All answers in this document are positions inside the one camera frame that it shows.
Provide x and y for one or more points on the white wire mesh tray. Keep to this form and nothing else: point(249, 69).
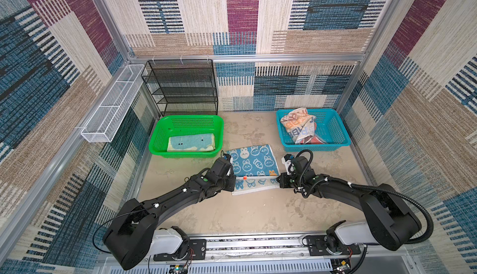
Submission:
point(107, 118)

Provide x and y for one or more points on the pink orange print towel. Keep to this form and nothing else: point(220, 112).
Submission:
point(299, 124)

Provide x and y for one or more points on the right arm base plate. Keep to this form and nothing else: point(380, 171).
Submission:
point(324, 245)

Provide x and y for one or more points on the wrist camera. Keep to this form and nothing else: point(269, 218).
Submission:
point(286, 161)
point(227, 157)

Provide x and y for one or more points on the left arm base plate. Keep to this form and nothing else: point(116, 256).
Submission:
point(194, 249)

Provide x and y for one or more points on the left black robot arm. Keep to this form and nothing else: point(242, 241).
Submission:
point(133, 234)

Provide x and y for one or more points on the red pink towel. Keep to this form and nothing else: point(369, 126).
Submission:
point(313, 140)

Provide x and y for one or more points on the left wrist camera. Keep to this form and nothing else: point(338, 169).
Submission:
point(227, 157)

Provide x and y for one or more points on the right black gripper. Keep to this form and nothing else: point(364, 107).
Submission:
point(284, 182)

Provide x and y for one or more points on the pale yellow teal towel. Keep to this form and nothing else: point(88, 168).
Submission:
point(192, 143)

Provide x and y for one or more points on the blue rabbit print towel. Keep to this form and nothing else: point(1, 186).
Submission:
point(256, 169)

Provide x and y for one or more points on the black wire shelf rack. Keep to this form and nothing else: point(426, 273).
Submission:
point(182, 87)

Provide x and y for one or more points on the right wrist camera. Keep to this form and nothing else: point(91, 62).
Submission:
point(286, 161)

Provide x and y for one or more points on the green plastic basket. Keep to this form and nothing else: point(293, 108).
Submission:
point(184, 125)

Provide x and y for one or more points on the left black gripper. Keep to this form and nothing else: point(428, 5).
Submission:
point(230, 186)

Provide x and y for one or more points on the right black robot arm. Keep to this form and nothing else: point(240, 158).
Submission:
point(391, 218)

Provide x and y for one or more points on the aluminium front rail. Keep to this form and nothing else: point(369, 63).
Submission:
point(259, 248)

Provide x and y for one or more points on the teal plastic basket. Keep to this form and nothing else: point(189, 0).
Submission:
point(329, 127)

